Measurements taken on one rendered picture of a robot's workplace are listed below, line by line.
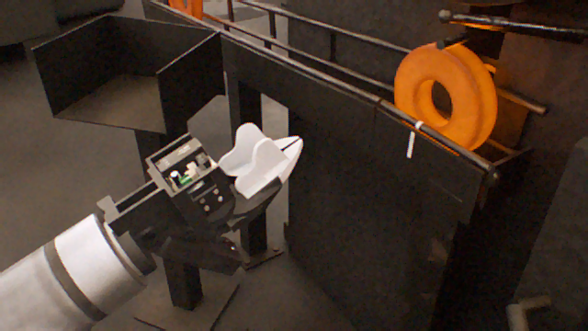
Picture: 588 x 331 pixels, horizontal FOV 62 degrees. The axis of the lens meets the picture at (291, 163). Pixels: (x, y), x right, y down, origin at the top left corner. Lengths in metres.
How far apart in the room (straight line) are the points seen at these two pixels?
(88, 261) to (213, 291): 0.92
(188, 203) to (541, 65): 0.44
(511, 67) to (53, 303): 0.57
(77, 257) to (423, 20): 0.56
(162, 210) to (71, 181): 1.42
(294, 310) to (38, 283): 0.92
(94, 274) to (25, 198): 1.42
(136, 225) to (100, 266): 0.05
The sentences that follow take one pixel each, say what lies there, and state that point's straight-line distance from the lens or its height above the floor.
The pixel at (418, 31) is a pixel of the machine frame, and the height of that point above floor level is 0.79.
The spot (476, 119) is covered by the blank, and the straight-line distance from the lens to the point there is 0.64.
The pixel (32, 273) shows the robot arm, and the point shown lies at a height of 0.72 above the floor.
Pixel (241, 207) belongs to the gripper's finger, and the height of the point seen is 0.73.
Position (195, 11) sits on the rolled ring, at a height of 0.64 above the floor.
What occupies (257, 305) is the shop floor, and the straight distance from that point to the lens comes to 1.34.
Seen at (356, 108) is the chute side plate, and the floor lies 0.68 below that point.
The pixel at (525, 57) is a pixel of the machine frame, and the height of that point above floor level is 0.81.
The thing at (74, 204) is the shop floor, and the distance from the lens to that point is 1.77.
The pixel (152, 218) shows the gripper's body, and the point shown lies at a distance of 0.48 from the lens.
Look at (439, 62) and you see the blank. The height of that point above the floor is 0.80.
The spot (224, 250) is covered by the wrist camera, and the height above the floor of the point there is 0.66.
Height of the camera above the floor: 1.05
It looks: 36 degrees down
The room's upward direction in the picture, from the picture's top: straight up
